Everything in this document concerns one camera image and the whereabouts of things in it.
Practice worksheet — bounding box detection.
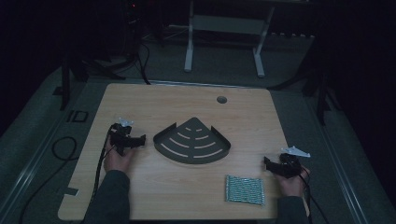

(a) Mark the person's right hand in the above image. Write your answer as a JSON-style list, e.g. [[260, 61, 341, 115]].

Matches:
[[276, 165, 312, 198]]

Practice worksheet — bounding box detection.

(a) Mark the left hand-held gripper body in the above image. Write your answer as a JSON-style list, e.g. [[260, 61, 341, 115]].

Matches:
[[109, 117, 138, 157]]

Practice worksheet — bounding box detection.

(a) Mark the black tripod stand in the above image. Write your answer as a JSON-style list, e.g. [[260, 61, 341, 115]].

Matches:
[[51, 50, 127, 112], [270, 59, 342, 127]]

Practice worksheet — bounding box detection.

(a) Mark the black floor cable loop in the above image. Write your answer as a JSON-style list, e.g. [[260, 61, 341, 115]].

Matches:
[[18, 135, 79, 224]]

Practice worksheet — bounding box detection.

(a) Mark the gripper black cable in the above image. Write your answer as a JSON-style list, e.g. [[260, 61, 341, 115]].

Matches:
[[89, 124, 117, 206], [298, 173, 332, 224]]

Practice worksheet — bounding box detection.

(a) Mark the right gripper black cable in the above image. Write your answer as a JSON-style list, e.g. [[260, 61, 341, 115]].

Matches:
[[298, 173, 332, 224]]

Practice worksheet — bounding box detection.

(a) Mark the black rack cable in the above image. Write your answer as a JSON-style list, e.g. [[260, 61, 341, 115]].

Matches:
[[136, 42, 152, 86]]

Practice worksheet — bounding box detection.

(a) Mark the black metal corner shelf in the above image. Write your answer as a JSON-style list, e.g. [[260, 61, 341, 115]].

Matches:
[[152, 117, 232, 165]]

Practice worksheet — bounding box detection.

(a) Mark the white metal stand frame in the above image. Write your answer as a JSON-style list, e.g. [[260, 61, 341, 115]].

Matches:
[[183, 0, 276, 78]]

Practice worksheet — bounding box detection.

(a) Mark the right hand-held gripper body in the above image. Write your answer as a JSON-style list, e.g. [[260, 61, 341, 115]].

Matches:
[[273, 146, 312, 179]]

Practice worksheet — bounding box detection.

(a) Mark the person's left hand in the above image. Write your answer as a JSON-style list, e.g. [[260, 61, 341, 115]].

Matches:
[[103, 143, 136, 174]]

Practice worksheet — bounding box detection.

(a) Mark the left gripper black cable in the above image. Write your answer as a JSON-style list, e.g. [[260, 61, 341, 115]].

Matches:
[[89, 124, 117, 206]]

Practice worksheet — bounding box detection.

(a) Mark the dark equipment rack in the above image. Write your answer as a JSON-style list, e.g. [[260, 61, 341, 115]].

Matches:
[[121, 0, 143, 64]]

